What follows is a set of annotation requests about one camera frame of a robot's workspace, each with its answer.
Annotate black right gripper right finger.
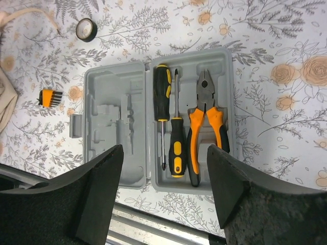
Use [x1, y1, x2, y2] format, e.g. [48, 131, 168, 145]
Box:
[207, 145, 326, 244]

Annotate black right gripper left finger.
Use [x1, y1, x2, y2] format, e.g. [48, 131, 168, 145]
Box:
[1, 145, 124, 244]

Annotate short yellow black screwdriver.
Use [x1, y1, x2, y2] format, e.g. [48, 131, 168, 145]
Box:
[169, 68, 186, 178]

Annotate grey plastic tool case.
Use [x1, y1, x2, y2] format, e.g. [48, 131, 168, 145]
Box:
[69, 47, 235, 195]

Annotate orange black pliers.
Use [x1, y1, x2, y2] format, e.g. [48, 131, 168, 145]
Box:
[186, 69, 230, 187]

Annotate long yellow black screwdriver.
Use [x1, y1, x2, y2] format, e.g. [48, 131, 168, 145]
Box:
[153, 64, 172, 170]

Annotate orange hex key set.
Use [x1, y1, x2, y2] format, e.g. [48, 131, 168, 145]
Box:
[37, 89, 63, 108]

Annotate beige cloth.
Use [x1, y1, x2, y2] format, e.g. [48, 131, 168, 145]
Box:
[1, 8, 59, 132]

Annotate black tape roll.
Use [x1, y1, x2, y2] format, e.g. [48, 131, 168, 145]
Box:
[75, 18, 98, 42]

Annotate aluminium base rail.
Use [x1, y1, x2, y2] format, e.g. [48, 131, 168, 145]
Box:
[0, 163, 225, 245]

